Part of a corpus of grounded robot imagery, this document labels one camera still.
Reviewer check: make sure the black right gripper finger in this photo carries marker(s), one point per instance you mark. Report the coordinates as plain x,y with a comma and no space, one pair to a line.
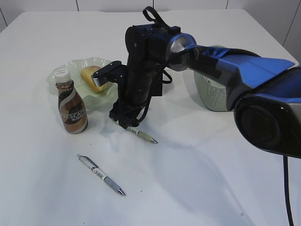
123,122

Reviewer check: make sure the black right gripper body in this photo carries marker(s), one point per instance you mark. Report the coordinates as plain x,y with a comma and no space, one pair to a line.
123,108

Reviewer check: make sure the cream white pen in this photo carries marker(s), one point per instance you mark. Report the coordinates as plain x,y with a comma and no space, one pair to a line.
142,135

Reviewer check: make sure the Nescafe coffee bottle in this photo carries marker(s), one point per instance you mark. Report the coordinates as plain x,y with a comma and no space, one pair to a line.
70,105

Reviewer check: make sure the white grey pen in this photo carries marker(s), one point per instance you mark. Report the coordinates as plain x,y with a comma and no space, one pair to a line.
99,173

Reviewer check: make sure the bread roll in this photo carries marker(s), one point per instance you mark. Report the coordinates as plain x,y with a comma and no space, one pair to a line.
86,75

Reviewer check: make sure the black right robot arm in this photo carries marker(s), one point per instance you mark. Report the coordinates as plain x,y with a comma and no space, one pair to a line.
264,93

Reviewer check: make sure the green wavy glass plate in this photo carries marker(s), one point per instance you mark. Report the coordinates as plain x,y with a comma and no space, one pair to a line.
90,98

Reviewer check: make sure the black mesh pen holder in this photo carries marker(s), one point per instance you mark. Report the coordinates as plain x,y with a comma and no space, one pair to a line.
158,88

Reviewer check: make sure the green woven plastic basket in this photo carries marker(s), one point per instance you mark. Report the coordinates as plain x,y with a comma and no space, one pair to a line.
212,94

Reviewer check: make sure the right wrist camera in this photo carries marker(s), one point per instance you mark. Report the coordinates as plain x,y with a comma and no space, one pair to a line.
105,74

